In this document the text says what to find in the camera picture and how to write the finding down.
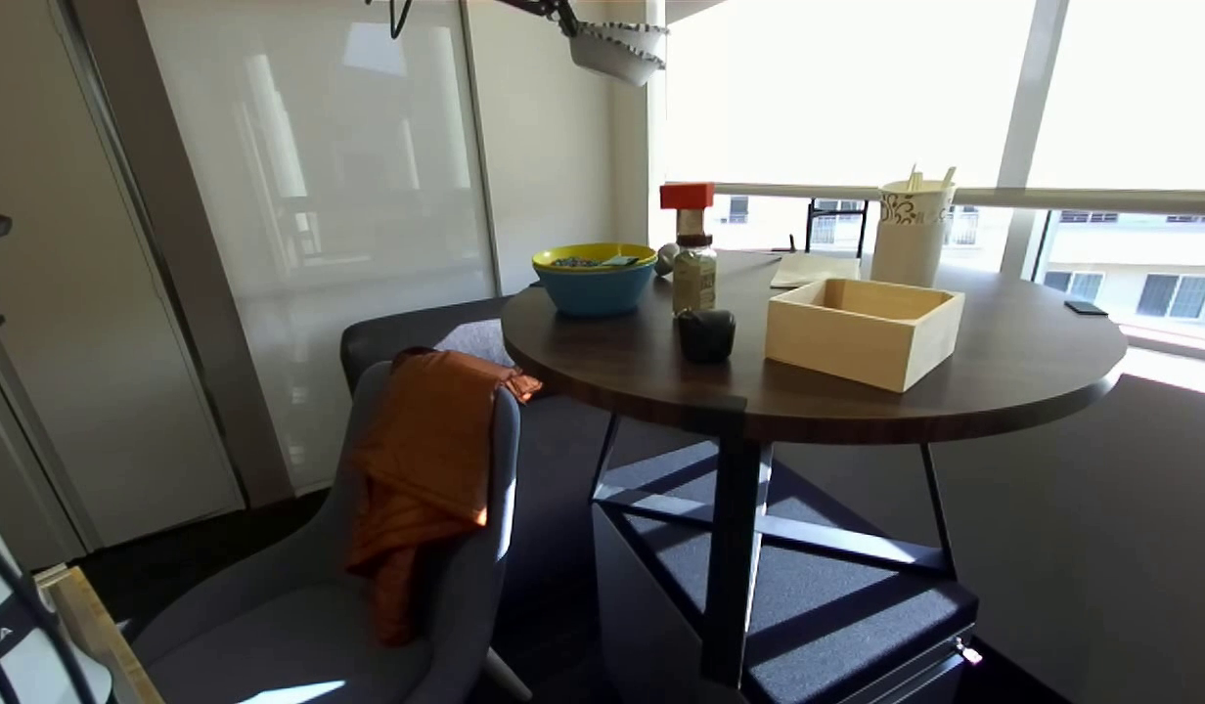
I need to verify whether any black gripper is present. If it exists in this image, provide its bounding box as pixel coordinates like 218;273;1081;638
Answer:
502;0;596;39

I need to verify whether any yellow shallow dish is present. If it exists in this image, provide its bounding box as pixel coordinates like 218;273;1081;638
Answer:
528;237;661;281

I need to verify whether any white roller blind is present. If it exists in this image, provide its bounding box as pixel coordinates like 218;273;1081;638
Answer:
653;0;1039;198
1026;0;1205;198

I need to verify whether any red-capped bottle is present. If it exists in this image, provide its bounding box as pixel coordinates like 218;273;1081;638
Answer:
668;208;724;319

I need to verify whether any black chair outside window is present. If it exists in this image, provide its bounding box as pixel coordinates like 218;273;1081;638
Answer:
803;194;875;263

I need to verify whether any small black round object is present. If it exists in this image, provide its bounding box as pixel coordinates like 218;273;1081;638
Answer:
673;305;739;367

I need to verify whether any white ceramic pitcher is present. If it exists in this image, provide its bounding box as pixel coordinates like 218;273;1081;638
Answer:
870;163;964;289

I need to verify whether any light wooden box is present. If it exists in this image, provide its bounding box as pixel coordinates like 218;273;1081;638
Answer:
763;271;969;400

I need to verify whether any orange jacket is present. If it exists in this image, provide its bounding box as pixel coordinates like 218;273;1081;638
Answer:
339;348;549;649

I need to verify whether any round dark wood table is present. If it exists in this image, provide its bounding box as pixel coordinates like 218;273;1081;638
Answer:
496;250;1129;696

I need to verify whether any grey armchair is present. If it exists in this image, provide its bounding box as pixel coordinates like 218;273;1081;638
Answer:
128;348;535;704

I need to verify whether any light wooden stick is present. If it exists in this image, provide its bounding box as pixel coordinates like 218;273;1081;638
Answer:
30;559;168;704

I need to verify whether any white bag with black strap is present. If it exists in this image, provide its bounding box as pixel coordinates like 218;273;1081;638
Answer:
0;491;119;704

